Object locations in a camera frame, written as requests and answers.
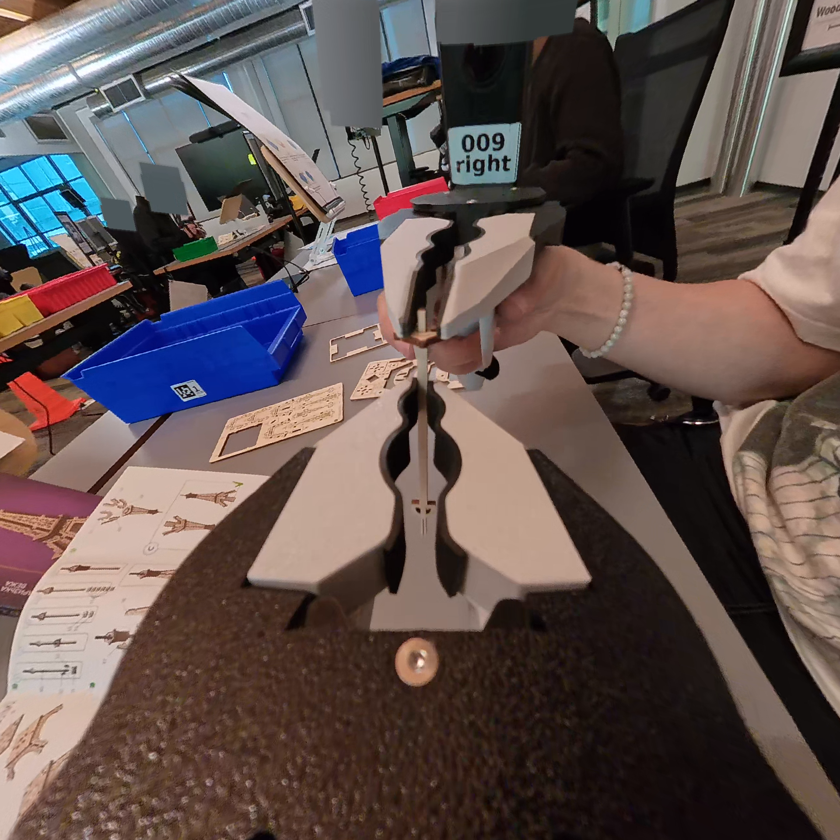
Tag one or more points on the dark bag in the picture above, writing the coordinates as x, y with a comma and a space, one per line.
410, 72

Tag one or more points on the yellow plastic bin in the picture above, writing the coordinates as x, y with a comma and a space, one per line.
19, 318

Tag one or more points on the empty wooden frame sheet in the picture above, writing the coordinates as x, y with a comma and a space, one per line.
336, 359

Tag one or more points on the grey desk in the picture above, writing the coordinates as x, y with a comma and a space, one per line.
544, 420

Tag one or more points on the orange cloth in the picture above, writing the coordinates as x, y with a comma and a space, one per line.
46, 400

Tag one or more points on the black office chair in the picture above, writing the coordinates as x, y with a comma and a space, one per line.
669, 131

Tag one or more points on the wooden sheet with rectangular hole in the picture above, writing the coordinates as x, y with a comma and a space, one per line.
302, 413

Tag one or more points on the white board stand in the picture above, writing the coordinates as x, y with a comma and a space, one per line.
325, 243

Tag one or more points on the cardboard piece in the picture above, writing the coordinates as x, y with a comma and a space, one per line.
233, 210

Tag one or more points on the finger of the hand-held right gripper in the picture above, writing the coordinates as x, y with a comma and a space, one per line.
400, 275
492, 275

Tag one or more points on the purple tower kit box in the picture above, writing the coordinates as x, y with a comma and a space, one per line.
39, 525

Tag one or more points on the person's printed white t-shirt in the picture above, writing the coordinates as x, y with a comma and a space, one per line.
787, 492

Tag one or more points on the person's right forearm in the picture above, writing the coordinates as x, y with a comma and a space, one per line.
689, 341

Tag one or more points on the person's right hand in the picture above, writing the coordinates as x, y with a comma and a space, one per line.
538, 308

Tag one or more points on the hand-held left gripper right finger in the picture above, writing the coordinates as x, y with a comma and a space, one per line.
512, 525

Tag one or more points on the metal column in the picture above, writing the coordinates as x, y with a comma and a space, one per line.
748, 98

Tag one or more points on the black framed sign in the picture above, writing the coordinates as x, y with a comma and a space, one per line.
820, 33

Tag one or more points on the green plastic bin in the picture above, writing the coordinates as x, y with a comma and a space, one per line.
195, 249

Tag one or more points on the wooden table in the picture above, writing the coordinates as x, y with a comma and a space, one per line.
249, 233

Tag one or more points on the white instruction booklet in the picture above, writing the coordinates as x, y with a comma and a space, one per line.
98, 590

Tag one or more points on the wooden sheet with diamond cutout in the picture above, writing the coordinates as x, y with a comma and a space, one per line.
361, 394

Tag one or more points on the person's dark trousers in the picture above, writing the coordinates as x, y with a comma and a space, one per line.
689, 525

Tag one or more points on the red plastic bin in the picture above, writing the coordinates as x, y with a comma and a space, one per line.
72, 289
400, 203

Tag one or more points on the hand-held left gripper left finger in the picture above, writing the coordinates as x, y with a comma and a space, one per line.
321, 525

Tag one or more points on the wooden instruction board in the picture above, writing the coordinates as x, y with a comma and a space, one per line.
16, 453
289, 157

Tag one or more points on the thin wooden spire piece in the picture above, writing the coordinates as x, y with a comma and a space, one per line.
423, 426

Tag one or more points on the black monitor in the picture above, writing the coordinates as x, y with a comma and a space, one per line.
223, 170

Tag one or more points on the blue plastic bin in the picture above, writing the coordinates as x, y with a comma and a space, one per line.
358, 269

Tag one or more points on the silver ventilation duct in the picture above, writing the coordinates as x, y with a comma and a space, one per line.
131, 52

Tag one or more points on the blue bin with tag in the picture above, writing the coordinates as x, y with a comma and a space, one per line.
131, 387

